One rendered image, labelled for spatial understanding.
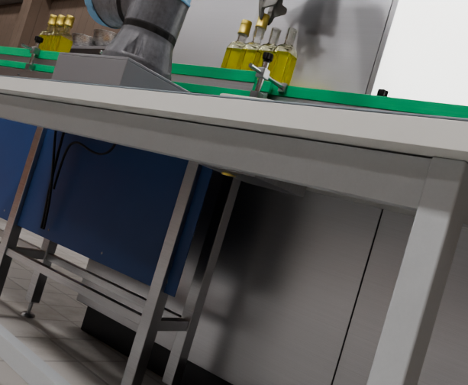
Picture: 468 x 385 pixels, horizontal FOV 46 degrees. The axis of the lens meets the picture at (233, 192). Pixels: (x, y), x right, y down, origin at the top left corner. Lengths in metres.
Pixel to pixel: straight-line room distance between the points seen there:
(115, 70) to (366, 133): 0.56
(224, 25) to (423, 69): 0.77
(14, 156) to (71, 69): 1.01
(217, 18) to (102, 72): 1.02
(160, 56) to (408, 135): 0.65
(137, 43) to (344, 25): 0.77
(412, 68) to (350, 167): 0.91
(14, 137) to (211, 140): 1.42
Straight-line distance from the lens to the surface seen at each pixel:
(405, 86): 1.59
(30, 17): 8.63
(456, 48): 1.59
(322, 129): 0.70
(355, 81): 1.65
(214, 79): 1.58
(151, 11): 1.18
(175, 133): 0.95
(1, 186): 2.22
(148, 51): 1.15
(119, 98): 1.03
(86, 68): 1.17
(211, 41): 2.05
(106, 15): 1.31
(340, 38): 1.73
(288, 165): 0.77
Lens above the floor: 0.59
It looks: 2 degrees up
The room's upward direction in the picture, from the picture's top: 17 degrees clockwise
